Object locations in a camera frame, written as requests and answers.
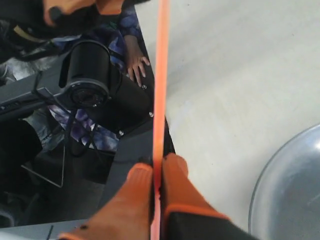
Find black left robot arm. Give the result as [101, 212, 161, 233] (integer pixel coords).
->
[58, 40, 153, 135]

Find person in blue patterned clothes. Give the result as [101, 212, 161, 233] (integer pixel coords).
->
[0, 0, 150, 151]

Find person's hand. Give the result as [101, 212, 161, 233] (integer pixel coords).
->
[126, 56, 150, 87]

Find round stainless steel plate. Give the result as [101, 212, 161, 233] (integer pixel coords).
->
[248, 125, 320, 240]

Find translucent orange plastic strip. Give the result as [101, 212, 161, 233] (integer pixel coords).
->
[150, 0, 170, 240]

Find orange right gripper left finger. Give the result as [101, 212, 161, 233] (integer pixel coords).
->
[59, 163, 153, 240]

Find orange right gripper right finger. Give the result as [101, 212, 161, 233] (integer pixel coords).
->
[161, 153, 230, 240]

